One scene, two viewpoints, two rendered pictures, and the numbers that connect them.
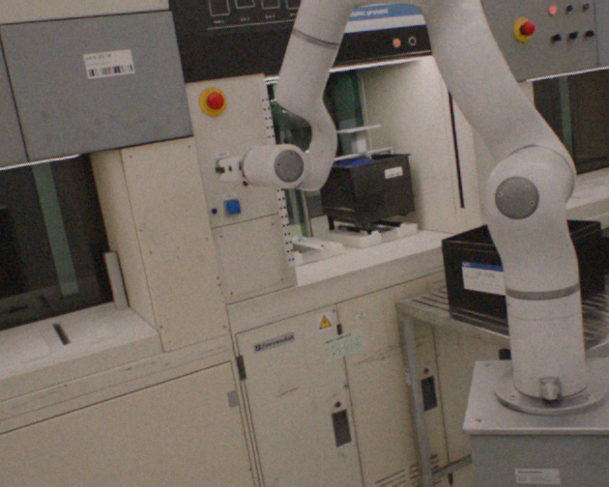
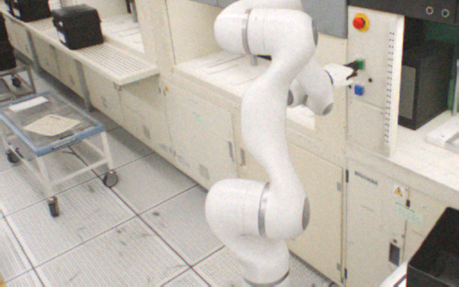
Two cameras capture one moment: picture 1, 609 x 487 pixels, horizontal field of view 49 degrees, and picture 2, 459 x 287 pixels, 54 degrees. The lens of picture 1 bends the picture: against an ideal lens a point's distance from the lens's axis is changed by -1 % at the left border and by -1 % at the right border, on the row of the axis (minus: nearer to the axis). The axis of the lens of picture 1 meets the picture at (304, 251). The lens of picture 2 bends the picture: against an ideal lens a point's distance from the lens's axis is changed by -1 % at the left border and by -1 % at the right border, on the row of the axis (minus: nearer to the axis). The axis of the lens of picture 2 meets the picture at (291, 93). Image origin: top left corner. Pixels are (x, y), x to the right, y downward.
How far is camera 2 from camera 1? 157 cm
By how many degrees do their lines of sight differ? 69
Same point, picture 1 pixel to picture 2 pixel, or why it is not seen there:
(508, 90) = (247, 142)
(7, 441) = not seen: hidden behind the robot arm
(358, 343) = (418, 221)
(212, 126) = (358, 37)
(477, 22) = (254, 86)
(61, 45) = not seen: outside the picture
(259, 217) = (375, 105)
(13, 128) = not seen: hidden behind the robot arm
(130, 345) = (303, 126)
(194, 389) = (323, 168)
